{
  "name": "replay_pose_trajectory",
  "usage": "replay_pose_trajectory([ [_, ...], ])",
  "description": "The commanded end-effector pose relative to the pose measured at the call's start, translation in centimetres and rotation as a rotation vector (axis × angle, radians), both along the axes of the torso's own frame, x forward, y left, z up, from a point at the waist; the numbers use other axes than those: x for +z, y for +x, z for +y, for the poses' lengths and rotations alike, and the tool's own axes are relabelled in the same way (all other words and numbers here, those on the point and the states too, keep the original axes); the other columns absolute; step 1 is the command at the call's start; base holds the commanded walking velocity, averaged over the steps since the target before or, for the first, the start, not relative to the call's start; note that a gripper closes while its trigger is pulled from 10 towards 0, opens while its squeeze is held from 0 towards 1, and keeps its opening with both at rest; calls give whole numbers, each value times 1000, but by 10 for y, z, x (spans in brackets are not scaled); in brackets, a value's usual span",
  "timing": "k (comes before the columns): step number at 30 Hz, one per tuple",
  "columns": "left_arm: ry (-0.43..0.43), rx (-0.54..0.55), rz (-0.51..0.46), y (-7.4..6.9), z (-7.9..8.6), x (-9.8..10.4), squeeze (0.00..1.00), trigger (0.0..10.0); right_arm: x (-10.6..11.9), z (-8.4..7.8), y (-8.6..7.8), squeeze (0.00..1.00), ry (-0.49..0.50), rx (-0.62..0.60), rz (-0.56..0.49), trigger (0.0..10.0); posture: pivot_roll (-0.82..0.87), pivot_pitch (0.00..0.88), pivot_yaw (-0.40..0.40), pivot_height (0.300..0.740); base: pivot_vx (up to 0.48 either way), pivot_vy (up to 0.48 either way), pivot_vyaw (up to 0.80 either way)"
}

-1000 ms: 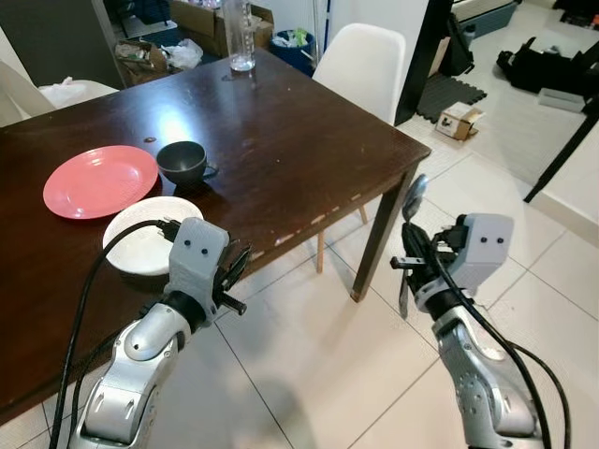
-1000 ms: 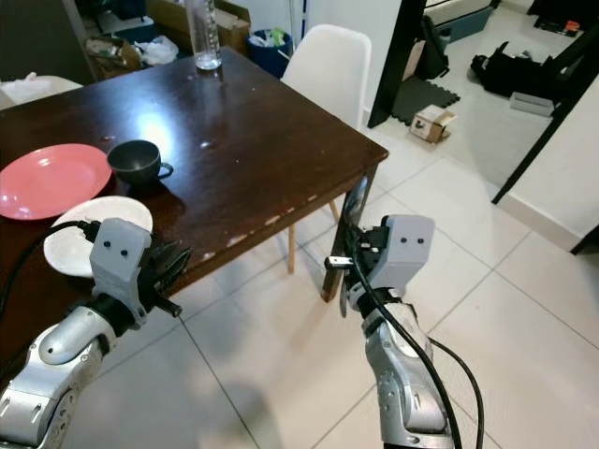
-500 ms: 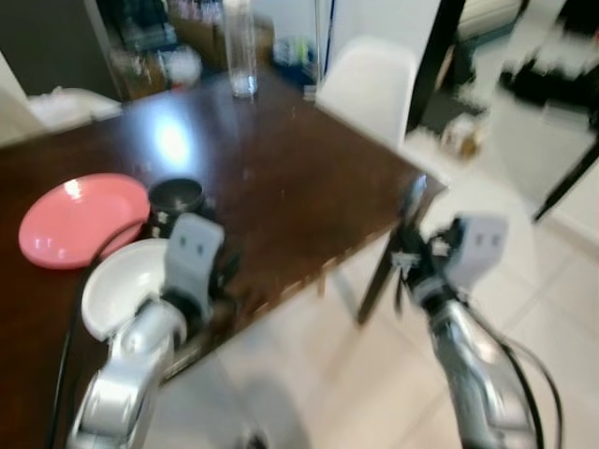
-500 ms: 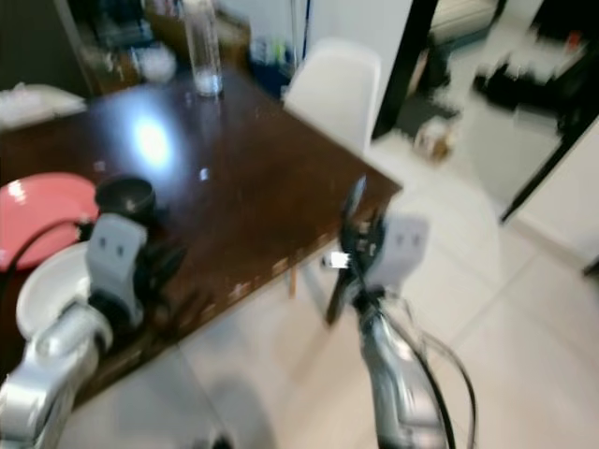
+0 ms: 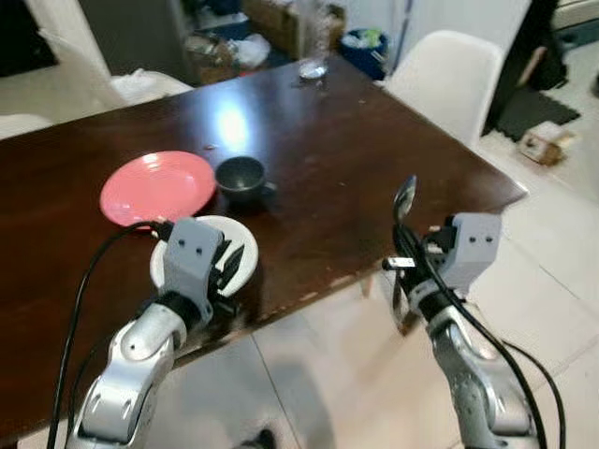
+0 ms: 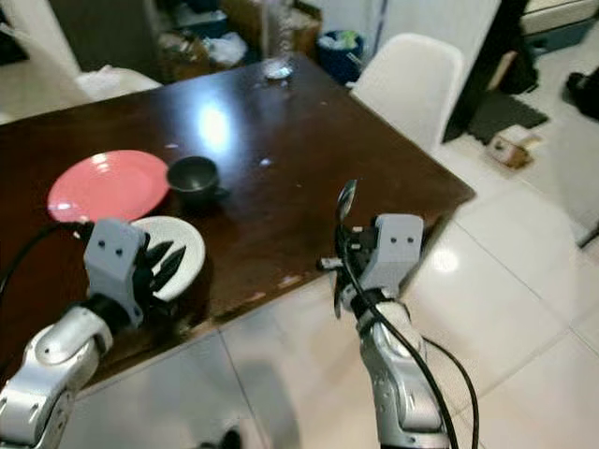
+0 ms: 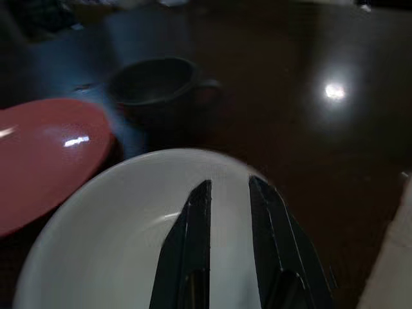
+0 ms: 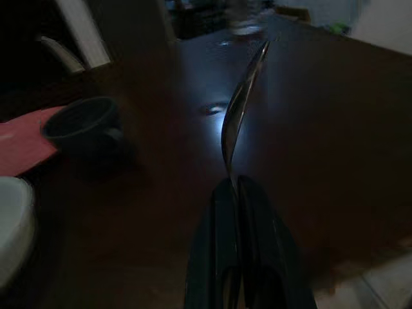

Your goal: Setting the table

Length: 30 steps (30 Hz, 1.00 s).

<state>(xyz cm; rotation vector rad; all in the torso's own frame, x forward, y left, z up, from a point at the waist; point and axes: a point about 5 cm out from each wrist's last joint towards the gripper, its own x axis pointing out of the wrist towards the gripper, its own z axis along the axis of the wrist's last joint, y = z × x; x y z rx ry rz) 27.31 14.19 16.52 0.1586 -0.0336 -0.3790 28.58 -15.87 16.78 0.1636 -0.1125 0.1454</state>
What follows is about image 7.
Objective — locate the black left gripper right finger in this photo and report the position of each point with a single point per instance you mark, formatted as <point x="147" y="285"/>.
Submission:
<point x="283" y="257"/>

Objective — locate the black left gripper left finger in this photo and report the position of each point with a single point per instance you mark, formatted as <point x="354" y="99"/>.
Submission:
<point x="190" y="251"/>

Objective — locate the white round plate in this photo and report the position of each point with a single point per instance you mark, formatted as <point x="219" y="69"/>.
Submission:
<point x="109" y="225"/>

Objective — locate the white flat object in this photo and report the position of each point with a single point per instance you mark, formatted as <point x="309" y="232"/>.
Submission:
<point x="396" y="251"/>

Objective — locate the red round plate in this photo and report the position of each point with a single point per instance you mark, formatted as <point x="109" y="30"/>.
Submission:
<point x="42" y="161"/>

